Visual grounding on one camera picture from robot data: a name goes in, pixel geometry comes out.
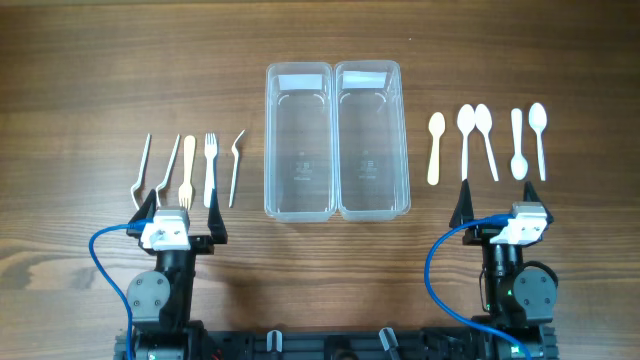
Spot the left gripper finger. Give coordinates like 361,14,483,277
126,190,157,235
207,189,228,244

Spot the right clear plastic container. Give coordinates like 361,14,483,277
335,60,411,222

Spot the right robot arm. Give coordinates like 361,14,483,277
463,182,559,359

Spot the left clear plastic container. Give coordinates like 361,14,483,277
264,62,336,223

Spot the right blue cable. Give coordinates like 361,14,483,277
423,213,534,360

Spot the white side-lying fork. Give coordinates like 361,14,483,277
155,134,181,207
229,129,246,208

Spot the far left white fork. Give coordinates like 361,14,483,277
130,133,151,210

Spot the white plastic fork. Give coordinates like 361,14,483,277
203,133,218,208

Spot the white plastic spoon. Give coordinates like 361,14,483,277
456,104,475,180
475,104,499,182

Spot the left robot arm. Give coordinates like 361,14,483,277
113,190,228,360

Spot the blue cable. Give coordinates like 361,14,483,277
423,213,534,360
88,218,154,360

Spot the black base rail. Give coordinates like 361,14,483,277
131,327,560,360

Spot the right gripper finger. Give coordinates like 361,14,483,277
449,179,474,229
523,181,554,224

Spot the short white spoon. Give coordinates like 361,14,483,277
510,108,528,180

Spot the left blue cable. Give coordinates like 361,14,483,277
88,218,154,360

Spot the clear plastic container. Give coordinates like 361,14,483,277
264,62,336,223
335,60,411,222

